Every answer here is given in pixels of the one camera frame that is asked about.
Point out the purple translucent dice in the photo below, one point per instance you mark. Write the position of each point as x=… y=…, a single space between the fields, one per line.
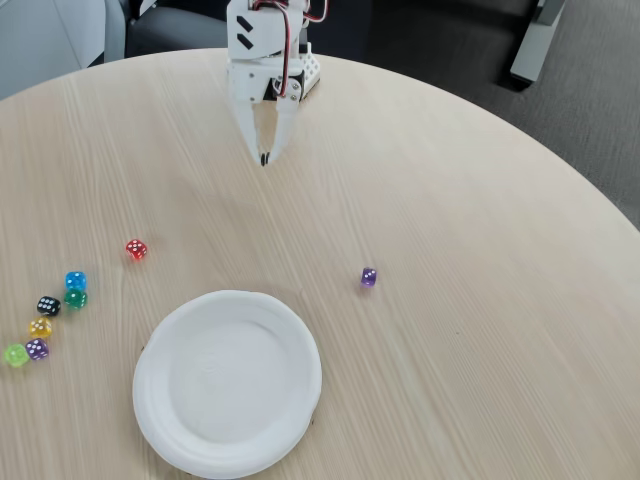
x=369 y=277
x=37 y=349

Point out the red translucent dice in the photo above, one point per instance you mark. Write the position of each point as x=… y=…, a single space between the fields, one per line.
x=136 y=250

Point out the blue translucent dice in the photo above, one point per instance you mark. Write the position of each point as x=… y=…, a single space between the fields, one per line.
x=75 y=280

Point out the dark green translucent dice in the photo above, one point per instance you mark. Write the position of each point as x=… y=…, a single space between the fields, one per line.
x=75 y=299

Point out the white paper plate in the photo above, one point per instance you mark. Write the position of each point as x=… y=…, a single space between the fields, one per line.
x=227 y=385

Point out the black dice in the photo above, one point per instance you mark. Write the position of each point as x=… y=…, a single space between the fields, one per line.
x=48 y=306

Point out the yellow translucent dice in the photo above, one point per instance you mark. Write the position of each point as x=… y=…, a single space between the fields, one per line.
x=40 y=327

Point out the light green translucent dice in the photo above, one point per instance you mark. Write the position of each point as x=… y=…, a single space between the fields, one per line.
x=15 y=355

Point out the dark grey chair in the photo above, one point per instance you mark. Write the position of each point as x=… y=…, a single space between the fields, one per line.
x=170 y=35

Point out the pale grey cabinet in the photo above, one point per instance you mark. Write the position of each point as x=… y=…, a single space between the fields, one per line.
x=45 y=40

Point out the black upholstered seat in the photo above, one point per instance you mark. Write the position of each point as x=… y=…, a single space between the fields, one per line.
x=490 y=45

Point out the grey desk leg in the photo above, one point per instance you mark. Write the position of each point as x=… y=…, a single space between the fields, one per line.
x=535 y=45

